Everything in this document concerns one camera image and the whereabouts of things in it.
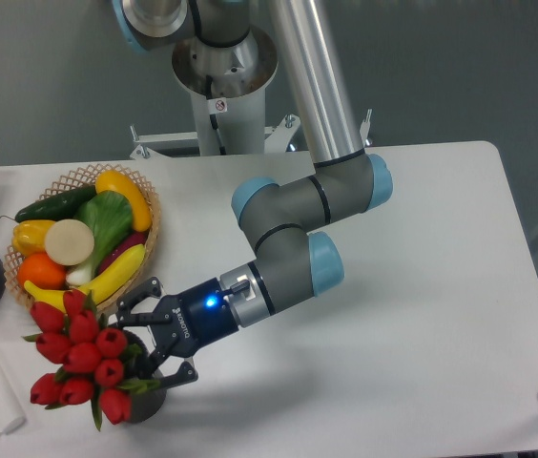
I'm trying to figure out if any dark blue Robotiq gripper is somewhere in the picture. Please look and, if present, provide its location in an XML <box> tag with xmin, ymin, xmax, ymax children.
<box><xmin>115</xmin><ymin>277</ymin><xmax>240</xmax><ymax>388</ymax></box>

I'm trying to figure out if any red tulip bouquet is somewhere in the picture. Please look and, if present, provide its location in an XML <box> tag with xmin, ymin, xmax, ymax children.
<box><xmin>21</xmin><ymin>287</ymin><xmax>162</xmax><ymax>432</ymax></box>

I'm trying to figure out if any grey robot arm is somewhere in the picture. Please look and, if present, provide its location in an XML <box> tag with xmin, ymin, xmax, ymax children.
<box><xmin>112</xmin><ymin>1</ymin><xmax>393</xmax><ymax>388</ymax></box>

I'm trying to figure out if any dark grey ribbed vase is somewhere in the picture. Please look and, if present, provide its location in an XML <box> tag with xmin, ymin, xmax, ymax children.
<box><xmin>98</xmin><ymin>327</ymin><xmax>166</xmax><ymax>425</ymax></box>

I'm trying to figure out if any yellow banana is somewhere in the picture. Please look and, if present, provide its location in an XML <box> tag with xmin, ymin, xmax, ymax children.
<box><xmin>24</xmin><ymin>244</ymin><xmax>146</xmax><ymax>313</ymax></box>

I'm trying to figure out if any purple eggplant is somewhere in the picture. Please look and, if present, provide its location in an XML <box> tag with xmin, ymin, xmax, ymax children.
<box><xmin>96</xmin><ymin>232</ymin><xmax>147</xmax><ymax>275</ymax></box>

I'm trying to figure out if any green bok choy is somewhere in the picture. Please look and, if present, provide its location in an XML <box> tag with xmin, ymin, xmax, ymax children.
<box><xmin>66</xmin><ymin>191</ymin><xmax>133</xmax><ymax>287</ymax></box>

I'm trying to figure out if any beige round disc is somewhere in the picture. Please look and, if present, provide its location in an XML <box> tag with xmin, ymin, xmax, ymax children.
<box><xmin>44</xmin><ymin>219</ymin><xmax>94</xmax><ymax>266</ymax></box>

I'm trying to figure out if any orange fruit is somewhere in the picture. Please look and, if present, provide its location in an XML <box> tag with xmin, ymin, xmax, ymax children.
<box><xmin>17</xmin><ymin>253</ymin><xmax>66</xmax><ymax>289</ymax></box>

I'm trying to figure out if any yellow squash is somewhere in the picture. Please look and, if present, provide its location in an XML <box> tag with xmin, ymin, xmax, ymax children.
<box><xmin>95</xmin><ymin>170</ymin><xmax>152</xmax><ymax>232</ymax></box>

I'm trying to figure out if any green cucumber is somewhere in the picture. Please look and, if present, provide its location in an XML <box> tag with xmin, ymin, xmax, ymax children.
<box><xmin>0</xmin><ymin>186</ymin><xmax>96</xmax><ymax>223</ymax></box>

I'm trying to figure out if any yellow bell pepper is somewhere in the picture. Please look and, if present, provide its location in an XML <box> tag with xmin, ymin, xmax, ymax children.
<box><xmin>11</xmin><ymin>219</ymin><xmax>55</xmax><ymax>257</ymax></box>

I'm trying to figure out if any woven wicker basket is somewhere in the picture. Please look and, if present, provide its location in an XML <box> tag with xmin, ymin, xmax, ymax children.
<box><xmin>4</xmin><ymin>163</ymin><xmax>161</xmax><ymax>311</ymax></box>

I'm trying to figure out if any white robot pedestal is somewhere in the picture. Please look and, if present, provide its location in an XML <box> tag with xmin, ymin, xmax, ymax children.
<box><xmin>130</xmin><ymin>26</ymin><xmax>301</xmax><ymax>158</ymax></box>

